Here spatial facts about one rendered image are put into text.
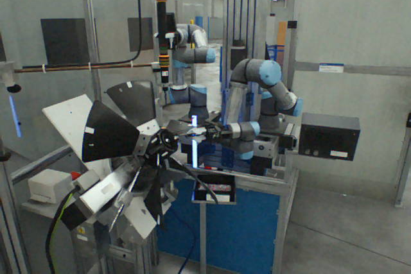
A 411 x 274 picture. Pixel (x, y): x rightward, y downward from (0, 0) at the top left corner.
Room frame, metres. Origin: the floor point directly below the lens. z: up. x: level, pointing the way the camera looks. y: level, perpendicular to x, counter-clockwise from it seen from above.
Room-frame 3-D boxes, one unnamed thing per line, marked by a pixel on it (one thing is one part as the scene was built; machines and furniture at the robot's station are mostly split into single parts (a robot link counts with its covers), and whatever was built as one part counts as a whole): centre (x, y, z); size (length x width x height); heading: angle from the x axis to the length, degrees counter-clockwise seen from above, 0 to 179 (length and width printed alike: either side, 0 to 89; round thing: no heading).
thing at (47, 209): (1.35, 0.69, 0.85); 0.36 x 0.24 x 0.03; 160
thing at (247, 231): (1.57, -0.08, 0.45); 0.82 x 0.02 x 0.66; 70
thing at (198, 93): (2.02, 0.00, 1.20); 0.13 x 0.12 x 0.14; 94
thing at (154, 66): (1.26, 0.15, 1.48); 0.09 x 0.07 x 0.10; 104
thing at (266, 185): (1.57, -0.08, 0.82); 0.90 x 0.04 x 0.08; 70
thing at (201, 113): (2.02, -0.01, 1.09); 0.15 x 0.15 x 0.10
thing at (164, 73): (1.27, 0.14, 1.64); 0.04 x 0.04 x 0.46
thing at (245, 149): (1.41, -0.24, 1.08); 0.11 x 0.08 x 0.11; 47
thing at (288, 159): (1.42, -0.48, 0.96); 0.03 x 0.03 x 0.20; 70
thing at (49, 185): (1.29, 0.75, 0.92); 0.17 x 0.16 x 0.11; 70
